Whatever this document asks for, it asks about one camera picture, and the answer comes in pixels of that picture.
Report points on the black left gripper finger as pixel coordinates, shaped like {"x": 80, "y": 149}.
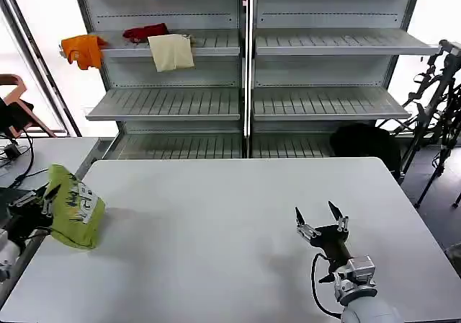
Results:
{"x": 23, "y": 198}
{"x": 48, "y": 200}

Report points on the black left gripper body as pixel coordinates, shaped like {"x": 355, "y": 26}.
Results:
{"x": 29, "y": 222}

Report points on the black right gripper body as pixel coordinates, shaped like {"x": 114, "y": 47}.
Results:
{"x": 331, "y": 242}

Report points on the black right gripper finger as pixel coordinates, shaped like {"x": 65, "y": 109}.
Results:
{"x": 306, "y": 229}
{"x": 340, "y": 222}

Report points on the green shirt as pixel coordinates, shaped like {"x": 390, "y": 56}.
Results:
{"x": 72, "y": 225}

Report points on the black power adapter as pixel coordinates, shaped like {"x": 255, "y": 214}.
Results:
{"x": 12, "y": 152}

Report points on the black round chair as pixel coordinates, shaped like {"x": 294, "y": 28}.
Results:
{"x": 360, "y": 139}

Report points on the wooden chair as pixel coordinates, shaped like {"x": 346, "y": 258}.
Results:
{"x": 18, "y": 85}

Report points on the grey metal shelf rack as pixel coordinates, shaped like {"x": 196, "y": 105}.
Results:
{"x": 173, "y": 103}

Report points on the black tripod stand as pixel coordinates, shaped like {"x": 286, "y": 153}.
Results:
{"x": 450, "y": 47}

